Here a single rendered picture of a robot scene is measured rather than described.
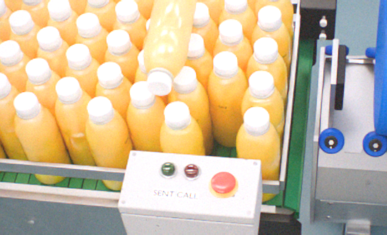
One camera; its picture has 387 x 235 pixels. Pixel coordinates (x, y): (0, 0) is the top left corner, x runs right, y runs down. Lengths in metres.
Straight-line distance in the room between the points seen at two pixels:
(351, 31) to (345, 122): 1.41
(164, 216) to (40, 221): 0.41
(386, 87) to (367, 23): 1.67
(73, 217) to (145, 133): 0.25
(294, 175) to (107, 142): 0.34
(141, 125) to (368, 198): 0.43
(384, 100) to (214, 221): 0.31
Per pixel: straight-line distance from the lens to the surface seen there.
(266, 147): 1.28
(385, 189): 1.48
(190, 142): 1.30
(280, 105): 1.34
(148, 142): 1.37
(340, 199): 1.49
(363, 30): 2.88
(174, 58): 1.28
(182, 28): 1.31
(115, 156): 1.36
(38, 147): 1.39
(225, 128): 1.43
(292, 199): 1.42
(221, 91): 1.35
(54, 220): 1.54
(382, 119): 1.29
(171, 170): 1.21
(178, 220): 1.20
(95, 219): 1.50
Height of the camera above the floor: 2.12
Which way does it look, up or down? 53 degrees down
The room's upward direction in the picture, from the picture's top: 8 degrees counter-clockwise
